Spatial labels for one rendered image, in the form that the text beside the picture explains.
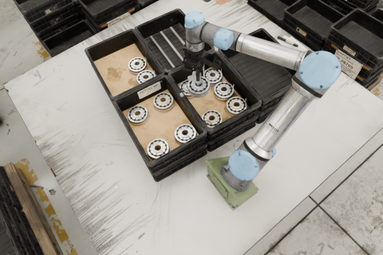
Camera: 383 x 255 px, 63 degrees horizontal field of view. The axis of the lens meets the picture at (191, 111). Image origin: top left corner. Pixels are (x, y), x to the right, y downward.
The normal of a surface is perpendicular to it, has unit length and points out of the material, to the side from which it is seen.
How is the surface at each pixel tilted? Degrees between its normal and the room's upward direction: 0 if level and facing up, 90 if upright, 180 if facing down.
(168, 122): 0
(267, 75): 0
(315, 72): 39
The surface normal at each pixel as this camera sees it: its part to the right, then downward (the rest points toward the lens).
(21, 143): -0.06, -0.53
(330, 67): -0.40, 0.06
